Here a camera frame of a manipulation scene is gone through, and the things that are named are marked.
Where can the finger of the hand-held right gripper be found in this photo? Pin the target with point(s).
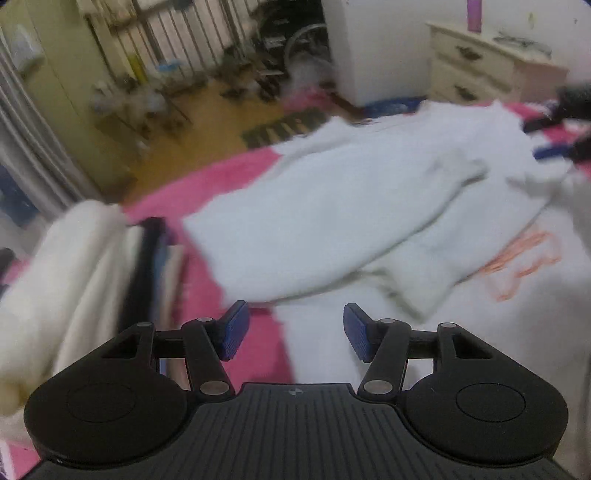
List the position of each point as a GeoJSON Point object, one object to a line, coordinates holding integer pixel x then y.
{"type": "Point", "coordinates": [561, 151]}
{"type": "Point", "coordinates": [542, 124]}

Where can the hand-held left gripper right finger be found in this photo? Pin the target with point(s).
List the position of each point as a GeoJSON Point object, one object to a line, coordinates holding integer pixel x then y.
{"type": "Point", "coordinates": [358, 330]}

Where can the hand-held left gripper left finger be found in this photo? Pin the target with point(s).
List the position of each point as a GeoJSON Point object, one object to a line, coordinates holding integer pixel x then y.
{"type": "Point", "coordinates": [235, 330]}

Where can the white sweatshirt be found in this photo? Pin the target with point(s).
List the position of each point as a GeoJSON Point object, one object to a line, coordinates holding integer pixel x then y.
{"type": "Point", "coordinates": [346, 194]}

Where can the stack of folded clothes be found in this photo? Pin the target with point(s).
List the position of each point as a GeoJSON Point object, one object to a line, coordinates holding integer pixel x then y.
{"type": "Point", "coordinates": [69, 277]}

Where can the cream nightstand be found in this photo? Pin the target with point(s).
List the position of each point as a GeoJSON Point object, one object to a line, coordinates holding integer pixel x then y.
{"type": "Point", "coordinates": [480, 69]}

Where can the purple card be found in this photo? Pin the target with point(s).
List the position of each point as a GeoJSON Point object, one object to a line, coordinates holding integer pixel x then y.
{"type": "Point", "coordinates": [474, 16]}

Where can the pink floral blanket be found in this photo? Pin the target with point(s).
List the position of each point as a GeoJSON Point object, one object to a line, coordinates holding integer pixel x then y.
{"type": "Point", "coordinates": [175, 194]}

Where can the green striped doormat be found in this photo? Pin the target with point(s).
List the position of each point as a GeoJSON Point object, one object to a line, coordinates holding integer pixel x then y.
{"type": "Point", "coordinates": [281, 129]}

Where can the pink plastic bag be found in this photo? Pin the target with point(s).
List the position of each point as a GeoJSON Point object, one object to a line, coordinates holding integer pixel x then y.
{"type": "Point", "coordinates": [311, 83]}

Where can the grey curtain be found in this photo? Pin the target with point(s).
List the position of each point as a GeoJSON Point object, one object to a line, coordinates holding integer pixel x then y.
{"type": "Point", "coordinates": [27, 138]}

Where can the black wheelchair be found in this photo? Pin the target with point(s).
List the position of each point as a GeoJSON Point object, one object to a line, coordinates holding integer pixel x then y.
{"type": "Point", "coordinates": [277, 27]}

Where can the metal balcony railing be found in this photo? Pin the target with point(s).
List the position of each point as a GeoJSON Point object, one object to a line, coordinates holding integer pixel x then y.
{"type": "Point", "coordinates": [184, 32]}

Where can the white plastic bag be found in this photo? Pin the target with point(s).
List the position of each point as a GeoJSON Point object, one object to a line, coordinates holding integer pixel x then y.
{"type": "Point", "coordinates": [25, 46]}

